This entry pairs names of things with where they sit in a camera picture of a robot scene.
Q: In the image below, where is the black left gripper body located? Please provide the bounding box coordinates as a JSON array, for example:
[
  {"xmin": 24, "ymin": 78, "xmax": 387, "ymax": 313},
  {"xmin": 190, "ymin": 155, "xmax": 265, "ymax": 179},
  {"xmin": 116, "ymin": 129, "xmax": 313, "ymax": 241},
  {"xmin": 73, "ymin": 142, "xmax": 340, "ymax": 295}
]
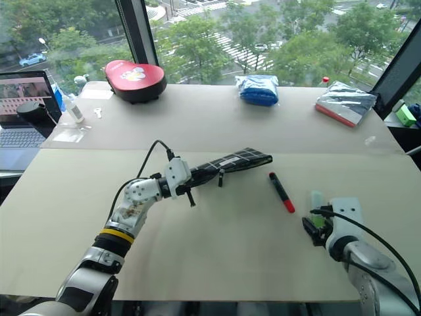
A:
[{"xmin": 170, "ymin": 170, "xmax": 222, "ymax": 199}]

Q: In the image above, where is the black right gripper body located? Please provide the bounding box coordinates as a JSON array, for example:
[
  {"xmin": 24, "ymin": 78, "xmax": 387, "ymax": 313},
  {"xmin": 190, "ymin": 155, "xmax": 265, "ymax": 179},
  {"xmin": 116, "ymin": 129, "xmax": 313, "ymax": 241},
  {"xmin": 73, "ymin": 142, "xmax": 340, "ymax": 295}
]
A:
[{"xmin": 309, "ymin": 217, "xmax": 331, "ymax": 248}]

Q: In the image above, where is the light green eraser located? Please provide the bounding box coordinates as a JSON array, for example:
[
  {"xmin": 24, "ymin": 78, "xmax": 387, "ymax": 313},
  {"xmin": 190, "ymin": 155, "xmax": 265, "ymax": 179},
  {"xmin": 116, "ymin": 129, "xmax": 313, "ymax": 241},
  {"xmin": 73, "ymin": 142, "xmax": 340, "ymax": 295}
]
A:
[{"xmin": 310, "ymin": 190, "xmax": 326, "ymax": 228}]

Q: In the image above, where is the black grid pouch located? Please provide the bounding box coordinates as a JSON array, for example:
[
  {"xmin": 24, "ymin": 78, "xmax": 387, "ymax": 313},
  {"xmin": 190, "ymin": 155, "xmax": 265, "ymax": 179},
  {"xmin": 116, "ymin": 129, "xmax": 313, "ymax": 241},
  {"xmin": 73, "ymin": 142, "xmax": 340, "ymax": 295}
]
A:
[{"xmin": 189, "ymin": 147, "xmax": 274, "ymax": 184}]

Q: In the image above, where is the red marker with black cap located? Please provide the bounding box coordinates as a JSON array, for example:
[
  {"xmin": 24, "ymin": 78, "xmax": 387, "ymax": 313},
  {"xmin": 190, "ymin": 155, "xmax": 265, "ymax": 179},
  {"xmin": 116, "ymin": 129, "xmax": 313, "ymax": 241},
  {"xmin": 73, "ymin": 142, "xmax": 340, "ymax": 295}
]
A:
[{"xmin": 268, "ymin": 172, "xmax": 296, "ymax": 214}]

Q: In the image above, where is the blue cloth in clear bag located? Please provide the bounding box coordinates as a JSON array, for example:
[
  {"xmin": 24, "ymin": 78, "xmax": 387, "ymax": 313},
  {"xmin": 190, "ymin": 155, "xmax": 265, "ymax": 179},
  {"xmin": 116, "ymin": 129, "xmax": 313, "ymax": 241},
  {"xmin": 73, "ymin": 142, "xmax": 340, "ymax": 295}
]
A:
[{"xmin": 234, "ymin": 74, "xmax": 280, "ymax": 107}]

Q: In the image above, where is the red heart-shaped case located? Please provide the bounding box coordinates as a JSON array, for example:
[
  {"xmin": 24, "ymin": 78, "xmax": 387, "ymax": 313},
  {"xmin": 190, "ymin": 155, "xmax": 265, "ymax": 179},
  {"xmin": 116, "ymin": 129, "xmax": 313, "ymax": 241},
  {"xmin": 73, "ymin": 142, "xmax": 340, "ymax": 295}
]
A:
[{"xmin": 104, "ymin": 59, "xmax": 168, "ymax": 105}]

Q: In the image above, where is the clear plastic sheet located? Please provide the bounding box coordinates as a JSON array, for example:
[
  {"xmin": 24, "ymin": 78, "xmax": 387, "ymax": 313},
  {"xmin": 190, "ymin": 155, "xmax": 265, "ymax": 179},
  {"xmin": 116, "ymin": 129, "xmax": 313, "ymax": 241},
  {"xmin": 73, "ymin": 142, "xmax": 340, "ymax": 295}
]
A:
[{"xmin": 52, "ymin": 124, "xmax": 93, "ymax": 144}]

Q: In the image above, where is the grey packet with red edge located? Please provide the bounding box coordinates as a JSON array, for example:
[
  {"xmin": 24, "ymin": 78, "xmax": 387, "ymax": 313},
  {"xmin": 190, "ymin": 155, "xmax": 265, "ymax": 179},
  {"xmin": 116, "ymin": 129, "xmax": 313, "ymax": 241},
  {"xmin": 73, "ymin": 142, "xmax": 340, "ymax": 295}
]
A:
[{"xmin": 314, "ymin": 80, "xmax": 378, "ymax": 128}]

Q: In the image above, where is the small clear bottle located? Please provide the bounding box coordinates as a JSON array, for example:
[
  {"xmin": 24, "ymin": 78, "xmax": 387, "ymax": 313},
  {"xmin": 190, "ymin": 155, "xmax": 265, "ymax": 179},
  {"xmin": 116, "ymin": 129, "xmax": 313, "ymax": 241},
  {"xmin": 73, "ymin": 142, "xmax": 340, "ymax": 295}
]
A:
[{"xmin": 62, "ymin": 95, "xmax": 86, "ymax": 124}]

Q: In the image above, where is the green box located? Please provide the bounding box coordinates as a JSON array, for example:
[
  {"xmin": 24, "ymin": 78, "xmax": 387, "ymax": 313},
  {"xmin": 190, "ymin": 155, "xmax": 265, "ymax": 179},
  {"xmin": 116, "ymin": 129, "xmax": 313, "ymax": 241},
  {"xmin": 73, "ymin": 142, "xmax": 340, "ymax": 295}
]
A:
[{"xmin": 395, "ymin": 105, "xmax": 418, "ymax": 128}]

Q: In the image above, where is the blue bag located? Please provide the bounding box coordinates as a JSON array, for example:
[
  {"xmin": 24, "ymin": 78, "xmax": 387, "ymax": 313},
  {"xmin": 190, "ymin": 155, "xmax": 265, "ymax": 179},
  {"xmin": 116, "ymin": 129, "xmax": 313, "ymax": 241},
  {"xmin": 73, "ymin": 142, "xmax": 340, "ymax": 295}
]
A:
[{"xmin": 51, "ymin": 82, "xmax": 64, "ymax": 113}]

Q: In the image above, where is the black cylindrical device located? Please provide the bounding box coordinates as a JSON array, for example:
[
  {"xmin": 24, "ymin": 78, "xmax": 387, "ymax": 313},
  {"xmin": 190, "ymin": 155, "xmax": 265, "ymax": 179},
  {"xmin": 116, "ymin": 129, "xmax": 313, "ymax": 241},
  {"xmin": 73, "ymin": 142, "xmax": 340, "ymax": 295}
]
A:
[{"xmin": 16, "ymin": 101, "xmax": 57, "ymax": 133}]

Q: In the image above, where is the open laptop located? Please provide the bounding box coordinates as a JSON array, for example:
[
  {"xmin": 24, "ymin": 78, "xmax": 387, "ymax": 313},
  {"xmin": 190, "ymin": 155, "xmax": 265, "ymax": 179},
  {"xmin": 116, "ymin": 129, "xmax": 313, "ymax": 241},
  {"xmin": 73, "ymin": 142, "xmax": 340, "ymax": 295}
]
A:
[{"xmin": 0, "ymin": 70, "xmax": 63, "ymax": 172}]

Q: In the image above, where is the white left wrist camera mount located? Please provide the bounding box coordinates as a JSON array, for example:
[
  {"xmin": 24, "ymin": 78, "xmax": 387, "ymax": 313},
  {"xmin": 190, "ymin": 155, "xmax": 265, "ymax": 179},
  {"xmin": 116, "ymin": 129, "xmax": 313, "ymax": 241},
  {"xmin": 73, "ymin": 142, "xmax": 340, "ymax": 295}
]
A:
[{"xmin": 164, "ymin": 157, "xmax": 192, "ymax": 200}]

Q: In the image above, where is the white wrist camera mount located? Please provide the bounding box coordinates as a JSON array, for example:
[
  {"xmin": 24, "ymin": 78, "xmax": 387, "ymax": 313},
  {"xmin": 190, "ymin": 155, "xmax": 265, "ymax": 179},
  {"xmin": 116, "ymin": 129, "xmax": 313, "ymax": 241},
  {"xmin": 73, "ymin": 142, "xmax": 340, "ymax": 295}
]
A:
[
  {"xmin": 327, "ymin": 197, "xmax": 365, "ymax": 243},
  {"xmin": 164, "ymin": 157, "xmax": 192, "ymax": 200}
]

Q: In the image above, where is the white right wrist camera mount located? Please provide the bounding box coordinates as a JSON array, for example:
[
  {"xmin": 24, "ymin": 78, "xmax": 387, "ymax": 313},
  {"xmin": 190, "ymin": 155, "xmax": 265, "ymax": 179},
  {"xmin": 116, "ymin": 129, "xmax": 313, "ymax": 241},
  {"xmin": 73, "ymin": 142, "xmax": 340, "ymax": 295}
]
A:
[{"xmin": 327, "ymin": 197, "xmax": 365, "ymax": 243}]

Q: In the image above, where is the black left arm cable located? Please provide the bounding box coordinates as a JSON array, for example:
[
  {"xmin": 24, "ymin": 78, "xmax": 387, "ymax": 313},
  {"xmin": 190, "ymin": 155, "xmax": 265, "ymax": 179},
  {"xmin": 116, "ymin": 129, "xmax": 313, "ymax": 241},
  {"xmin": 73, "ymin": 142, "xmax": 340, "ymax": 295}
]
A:
[{"xmin": 108, "ymin": 140, "xmax": 175, "ymax": 222}]

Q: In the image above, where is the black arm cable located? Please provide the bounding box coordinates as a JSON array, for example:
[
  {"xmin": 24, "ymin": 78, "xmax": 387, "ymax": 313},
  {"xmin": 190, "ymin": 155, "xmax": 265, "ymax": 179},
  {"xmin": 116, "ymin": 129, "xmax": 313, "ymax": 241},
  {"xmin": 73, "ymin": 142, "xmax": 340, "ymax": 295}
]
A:
[
  {"xmin": 310, "ymin": 208, "xmax": 421, "ymax": 313},
  {"xmin": 108, "ymin": 140, "xmax": 175, "ymax": 222}
]

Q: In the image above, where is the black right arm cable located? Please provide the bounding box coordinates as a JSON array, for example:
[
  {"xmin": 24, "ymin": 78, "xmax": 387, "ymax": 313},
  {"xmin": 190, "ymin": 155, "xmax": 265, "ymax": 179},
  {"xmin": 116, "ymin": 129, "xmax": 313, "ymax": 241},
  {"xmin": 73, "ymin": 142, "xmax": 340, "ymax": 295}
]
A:
[{"xmin": 310, "ymin": 208, "xmax": 421, "ymax": 313}]

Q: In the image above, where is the black window frame post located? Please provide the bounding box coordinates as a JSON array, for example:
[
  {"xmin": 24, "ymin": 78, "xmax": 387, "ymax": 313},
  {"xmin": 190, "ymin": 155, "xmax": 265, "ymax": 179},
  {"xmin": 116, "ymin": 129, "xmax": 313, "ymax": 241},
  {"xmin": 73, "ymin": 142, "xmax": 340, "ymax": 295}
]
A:
[
  {"xmin": 114, "ymin": 0, "xmax": 161, "ymax": 66},
  {"xmin": 370, "ymin": 29, "xmax": 421, "ymax": 121}
]

